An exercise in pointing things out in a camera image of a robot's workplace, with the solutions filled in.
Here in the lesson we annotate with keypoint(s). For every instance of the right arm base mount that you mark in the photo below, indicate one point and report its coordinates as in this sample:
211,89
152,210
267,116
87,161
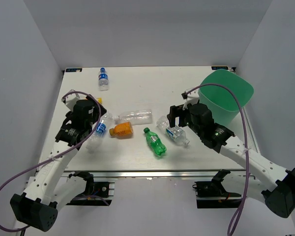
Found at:
212,195

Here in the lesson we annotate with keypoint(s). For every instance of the right blue table sticker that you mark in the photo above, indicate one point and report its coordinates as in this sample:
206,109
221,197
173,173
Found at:
219,67

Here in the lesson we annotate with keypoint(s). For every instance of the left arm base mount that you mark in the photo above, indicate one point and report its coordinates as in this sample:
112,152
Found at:
98,192

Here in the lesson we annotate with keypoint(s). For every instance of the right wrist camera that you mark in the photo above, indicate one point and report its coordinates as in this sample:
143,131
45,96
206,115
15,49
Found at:
192,98

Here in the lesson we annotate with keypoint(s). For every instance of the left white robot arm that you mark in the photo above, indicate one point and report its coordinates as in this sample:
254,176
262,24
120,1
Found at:
40,202

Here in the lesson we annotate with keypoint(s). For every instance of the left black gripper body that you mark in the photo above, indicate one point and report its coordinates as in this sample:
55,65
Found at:
95,114

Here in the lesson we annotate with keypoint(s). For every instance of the green plastic bin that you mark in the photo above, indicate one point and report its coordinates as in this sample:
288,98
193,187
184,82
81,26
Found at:
221,103

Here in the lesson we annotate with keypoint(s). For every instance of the orange juice bottle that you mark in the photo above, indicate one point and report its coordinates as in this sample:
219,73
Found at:
122,130

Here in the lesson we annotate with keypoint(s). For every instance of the clear bottle white label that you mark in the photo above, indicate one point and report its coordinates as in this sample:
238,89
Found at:
176,134

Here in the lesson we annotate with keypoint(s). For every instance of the left blue table sticker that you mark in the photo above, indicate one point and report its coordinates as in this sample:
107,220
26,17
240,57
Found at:
73,70

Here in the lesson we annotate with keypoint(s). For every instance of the blue cap water bottle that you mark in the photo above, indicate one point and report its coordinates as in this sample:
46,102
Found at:
103,81

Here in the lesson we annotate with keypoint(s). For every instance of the large clear plastic bottle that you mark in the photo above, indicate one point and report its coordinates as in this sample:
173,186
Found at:
136,117

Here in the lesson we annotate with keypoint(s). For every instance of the green soda bottle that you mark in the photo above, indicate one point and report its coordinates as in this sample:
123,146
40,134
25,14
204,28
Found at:
154,142

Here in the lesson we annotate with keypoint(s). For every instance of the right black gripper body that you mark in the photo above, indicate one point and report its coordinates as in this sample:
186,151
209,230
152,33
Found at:
194,128

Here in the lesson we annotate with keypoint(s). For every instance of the clear bottle blue label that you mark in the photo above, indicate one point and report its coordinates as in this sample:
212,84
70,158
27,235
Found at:
96,139

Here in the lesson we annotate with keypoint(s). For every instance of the blue table sticker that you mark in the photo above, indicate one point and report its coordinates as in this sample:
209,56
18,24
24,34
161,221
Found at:
219,67
73,70

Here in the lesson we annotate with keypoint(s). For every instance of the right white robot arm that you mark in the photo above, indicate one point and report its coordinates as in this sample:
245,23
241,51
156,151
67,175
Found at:
274,185

